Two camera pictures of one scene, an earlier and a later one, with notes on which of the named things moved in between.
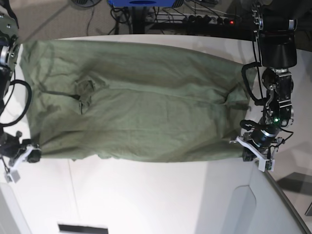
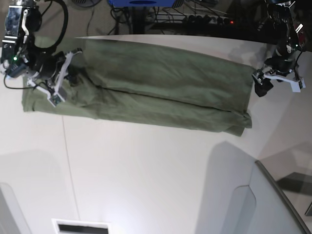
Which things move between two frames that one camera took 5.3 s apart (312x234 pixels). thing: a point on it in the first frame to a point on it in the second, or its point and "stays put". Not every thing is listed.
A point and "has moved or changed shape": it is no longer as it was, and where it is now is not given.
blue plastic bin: (142, 3) stays put
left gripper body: (11, 147) to (44, 64)
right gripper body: (264, 137) to (282, 61)
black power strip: (173, 17) stays put
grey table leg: (139, 13) stays put
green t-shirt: (134, 99) has moved or changed shape
